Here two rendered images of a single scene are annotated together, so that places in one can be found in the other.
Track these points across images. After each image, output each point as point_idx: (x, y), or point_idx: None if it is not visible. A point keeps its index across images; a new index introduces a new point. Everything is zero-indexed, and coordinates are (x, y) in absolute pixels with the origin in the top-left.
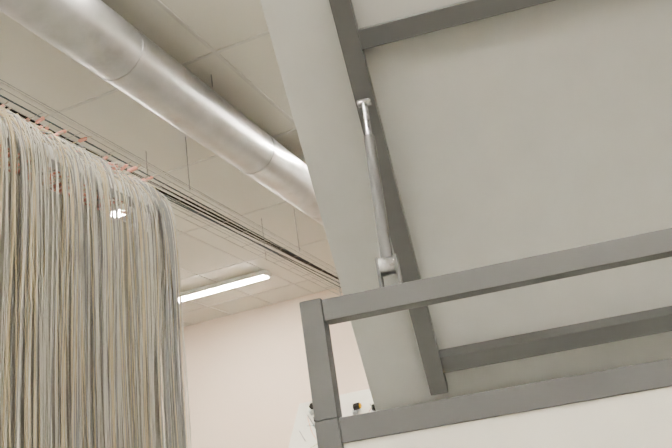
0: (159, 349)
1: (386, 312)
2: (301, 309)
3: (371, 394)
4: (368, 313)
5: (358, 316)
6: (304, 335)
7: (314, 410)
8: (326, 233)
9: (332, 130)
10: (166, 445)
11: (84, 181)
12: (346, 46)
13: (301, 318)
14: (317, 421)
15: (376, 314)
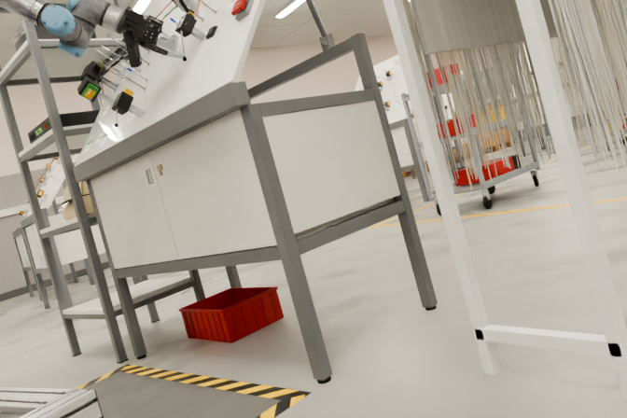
0: None
1: (333, 58)
2: (365, 36)
3: (243, 66)
4: (342, 55)
5: (344, 53)
6: (368, 48)
7: (377, 83)
8: None
9: None
10: (416, 29)
11: None
12: None
13: (366, 40)
14: (378, 88)
15: (337, 56)
